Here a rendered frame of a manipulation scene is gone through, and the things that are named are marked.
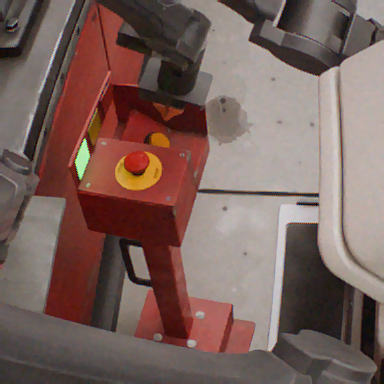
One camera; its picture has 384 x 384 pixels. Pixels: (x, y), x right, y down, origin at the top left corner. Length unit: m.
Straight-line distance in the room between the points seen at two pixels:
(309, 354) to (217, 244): 1.60
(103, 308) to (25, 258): 1.04
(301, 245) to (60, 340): 0.54
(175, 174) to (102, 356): 0.89
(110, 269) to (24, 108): 0.85
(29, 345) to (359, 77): 0.39
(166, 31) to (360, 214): 0.55
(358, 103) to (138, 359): 0.31
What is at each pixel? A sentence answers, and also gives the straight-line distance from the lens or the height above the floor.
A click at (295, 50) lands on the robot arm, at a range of 0.85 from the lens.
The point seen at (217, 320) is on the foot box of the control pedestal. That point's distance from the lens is 1.94.
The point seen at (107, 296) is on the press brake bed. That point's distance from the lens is 2.08.
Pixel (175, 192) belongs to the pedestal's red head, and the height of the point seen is 0.78.
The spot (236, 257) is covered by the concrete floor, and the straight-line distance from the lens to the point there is 2.16.
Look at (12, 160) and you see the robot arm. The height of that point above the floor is 1.24.
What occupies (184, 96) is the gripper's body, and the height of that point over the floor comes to 0.89.
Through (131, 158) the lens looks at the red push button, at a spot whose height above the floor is 0.81.
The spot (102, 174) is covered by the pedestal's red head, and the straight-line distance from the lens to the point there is 1.36.
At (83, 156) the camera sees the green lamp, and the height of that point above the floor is 0.81.
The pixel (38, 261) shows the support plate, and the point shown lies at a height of 1.00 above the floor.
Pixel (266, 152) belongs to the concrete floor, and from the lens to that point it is 2.33.
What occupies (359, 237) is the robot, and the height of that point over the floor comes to 1.33.
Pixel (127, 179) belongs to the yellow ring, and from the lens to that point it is 1.34.
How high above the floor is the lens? 1.86
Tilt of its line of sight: 55 degrees down
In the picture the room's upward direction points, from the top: 8 degrees counter-clockwise
